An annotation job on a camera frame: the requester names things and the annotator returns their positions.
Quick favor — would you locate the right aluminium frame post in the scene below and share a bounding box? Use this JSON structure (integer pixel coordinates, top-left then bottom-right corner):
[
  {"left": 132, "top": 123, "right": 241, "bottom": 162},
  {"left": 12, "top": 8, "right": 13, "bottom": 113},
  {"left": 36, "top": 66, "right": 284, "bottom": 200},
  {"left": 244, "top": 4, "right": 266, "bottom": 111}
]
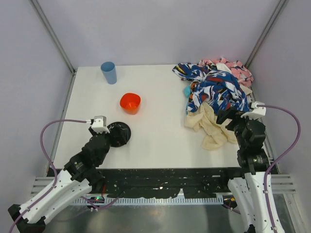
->
[{"left": 245, "top": 0, "right": 289, "bottom": 68}]

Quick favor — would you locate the blue plastic cup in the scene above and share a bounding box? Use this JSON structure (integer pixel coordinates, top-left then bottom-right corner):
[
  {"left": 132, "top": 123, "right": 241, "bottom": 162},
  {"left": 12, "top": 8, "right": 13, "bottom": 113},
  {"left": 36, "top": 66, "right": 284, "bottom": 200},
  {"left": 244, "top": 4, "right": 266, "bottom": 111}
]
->
[{"left": 101, "top": 62, "right": 117, "bottom": 84}]

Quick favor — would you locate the black round plate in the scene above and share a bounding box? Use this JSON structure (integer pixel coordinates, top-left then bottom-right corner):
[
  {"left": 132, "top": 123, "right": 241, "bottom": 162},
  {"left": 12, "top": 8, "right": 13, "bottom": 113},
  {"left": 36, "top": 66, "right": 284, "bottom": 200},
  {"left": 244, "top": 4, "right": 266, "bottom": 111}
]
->
[{"left": 106, "top": 121, "right": 132, "bottom": 148}]

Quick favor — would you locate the turquoise cloth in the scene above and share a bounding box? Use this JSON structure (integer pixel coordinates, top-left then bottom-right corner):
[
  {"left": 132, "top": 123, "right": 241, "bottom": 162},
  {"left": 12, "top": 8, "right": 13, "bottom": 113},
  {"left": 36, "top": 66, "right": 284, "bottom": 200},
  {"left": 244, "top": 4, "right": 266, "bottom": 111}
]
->
[{"left": 183, "top": 86, "right": 191, "bottom": 98}]

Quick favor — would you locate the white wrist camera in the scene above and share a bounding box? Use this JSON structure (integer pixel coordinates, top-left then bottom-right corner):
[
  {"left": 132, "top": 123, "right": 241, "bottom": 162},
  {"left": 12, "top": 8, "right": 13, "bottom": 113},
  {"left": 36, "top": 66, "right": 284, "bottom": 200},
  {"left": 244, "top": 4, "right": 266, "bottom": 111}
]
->
[
  {"left": 91, "top": 116, "right": 110, "bottom": 134},
  {"left": 241, "top": 101, "right": 266, "bottom": 120}
]

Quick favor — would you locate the orange plastic bowl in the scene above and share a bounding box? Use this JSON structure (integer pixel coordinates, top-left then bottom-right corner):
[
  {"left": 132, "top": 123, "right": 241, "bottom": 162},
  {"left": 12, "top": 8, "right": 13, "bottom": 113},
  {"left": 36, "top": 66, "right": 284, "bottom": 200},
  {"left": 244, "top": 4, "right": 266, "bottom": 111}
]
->
[{"left": 120, "top": 93, "right": 141, "bottom": 115}]

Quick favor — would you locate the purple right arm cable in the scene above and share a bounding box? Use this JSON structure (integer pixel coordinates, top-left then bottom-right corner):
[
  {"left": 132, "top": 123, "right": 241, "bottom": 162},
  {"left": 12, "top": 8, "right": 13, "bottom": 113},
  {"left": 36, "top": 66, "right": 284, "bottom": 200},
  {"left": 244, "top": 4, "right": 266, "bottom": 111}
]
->
[{"left": 257, "top": 104, "right": 302, "bottom": 233}]

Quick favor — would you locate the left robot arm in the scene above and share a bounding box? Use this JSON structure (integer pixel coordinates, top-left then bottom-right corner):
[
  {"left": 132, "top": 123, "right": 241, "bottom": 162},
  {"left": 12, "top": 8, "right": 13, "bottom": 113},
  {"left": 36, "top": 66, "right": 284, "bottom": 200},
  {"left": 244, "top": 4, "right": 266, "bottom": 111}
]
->
[{"left": 8, "top": 122, "right": 131, "bottom": 233}]

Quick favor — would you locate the orange black camouflage cloth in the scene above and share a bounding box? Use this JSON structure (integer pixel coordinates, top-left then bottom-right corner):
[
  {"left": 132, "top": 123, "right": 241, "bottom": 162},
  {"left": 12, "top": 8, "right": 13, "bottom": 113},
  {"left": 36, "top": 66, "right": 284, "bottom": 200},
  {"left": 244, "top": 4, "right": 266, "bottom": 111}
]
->
[{"left": 188, "top": 82, "right": 199, "bottom": 103}]

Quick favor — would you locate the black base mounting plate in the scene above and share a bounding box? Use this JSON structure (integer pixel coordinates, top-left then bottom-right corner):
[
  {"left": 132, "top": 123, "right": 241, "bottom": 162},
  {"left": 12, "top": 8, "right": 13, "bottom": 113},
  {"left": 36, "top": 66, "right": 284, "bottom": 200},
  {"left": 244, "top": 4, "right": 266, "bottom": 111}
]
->
[{"left": 99, "top": 167, "right": 244, "bottom": 199}]

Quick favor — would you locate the white slotted cable duct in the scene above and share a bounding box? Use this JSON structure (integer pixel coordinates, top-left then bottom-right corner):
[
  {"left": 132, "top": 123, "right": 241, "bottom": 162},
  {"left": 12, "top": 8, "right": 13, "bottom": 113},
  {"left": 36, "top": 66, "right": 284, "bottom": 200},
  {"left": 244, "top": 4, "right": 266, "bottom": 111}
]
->
[{"left": 70, "top": 196, "right": 224, "bottom": 206}]

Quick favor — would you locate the left aluminium frame post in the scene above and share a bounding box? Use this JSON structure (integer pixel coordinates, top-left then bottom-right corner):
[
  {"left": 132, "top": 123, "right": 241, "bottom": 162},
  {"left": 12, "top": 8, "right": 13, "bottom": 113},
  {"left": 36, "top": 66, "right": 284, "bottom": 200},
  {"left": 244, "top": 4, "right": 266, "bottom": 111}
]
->
[{"left": 29, "top": 0, "right": 75, "bottom": 74}]

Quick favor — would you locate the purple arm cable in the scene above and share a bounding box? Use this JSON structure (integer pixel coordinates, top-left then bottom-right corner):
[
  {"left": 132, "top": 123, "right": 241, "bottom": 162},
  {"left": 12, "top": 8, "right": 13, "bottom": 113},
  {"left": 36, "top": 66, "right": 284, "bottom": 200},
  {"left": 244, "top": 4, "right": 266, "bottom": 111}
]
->
[
  {"left": 257, "top": 104, "right": 302, "bottom": 233},
  {"left": 8, "top": 118, "right": 95, "bottom": 233}
]

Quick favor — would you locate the blue white patterned cloth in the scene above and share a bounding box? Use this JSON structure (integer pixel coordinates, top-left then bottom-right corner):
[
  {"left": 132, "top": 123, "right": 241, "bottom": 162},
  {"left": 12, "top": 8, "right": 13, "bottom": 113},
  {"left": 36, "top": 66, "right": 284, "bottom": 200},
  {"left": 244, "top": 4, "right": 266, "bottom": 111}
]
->
[{"left": 173, "top": 63, "right": 250, "bottom": 114}]

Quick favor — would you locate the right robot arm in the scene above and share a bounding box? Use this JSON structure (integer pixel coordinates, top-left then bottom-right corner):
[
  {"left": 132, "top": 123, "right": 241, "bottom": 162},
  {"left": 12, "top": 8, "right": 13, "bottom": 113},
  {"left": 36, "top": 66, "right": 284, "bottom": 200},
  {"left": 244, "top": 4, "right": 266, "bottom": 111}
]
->
[{"left": 216, "top": 108, "right": 284, "bottom": 233}]

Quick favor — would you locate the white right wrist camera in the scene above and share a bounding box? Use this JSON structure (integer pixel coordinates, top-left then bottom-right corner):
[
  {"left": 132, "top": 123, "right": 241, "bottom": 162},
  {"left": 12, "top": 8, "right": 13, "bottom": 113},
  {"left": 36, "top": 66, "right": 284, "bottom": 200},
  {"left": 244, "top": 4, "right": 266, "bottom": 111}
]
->
[{"left": 241, "top": 101, "right": 266, "bottom": 120}]

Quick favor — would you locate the cream cloth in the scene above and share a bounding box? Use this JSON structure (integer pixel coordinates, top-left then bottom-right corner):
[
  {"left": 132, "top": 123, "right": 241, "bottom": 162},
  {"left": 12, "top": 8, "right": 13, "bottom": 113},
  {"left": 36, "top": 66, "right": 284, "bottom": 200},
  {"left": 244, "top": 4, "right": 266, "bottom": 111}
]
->
[{"left": 184, "top": 103, "right": 238, "bottom": 150}]

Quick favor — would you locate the aluminium frame post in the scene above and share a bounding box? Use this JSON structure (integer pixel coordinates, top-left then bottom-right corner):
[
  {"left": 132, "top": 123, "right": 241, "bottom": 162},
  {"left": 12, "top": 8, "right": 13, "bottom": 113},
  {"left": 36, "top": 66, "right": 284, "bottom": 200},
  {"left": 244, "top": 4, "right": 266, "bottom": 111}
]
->
[
  {"left": 29, "top": 0, "right": 75, "bottom": 74},
  {"left": 245, "top": 0, "right": 289, "bottom": 68}
]

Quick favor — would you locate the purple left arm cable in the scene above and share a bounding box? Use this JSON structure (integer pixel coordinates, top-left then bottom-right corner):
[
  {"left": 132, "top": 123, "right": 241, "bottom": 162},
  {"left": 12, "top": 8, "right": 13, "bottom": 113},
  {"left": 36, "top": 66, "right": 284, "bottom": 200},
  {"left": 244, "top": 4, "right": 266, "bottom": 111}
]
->
[{"left": 8, "top": 118, "right": 95, "bottom": 233}]

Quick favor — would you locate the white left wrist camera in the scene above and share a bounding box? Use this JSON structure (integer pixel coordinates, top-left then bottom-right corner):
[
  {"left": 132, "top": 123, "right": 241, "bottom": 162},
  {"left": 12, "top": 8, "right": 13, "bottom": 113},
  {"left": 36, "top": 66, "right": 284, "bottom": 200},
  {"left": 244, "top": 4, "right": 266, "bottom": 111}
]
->
[{"left": 91, "top": 116, "right": 110, "bottom": 134}]

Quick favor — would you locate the aluminium front rail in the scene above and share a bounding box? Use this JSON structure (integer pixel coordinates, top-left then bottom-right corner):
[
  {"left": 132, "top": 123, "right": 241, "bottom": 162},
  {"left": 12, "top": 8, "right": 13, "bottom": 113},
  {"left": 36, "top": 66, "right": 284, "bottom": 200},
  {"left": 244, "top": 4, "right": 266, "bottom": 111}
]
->
[{"left": 30, "top": 174, "right": 296, "bottom": 196}]

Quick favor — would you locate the pink patterned cloth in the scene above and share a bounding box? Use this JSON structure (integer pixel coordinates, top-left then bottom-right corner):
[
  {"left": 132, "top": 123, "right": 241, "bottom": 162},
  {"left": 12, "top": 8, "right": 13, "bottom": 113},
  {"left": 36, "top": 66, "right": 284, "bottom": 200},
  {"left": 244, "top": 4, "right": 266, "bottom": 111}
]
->
[{"left": 198, "top": 58, "right": 254, "bottom": 88}]

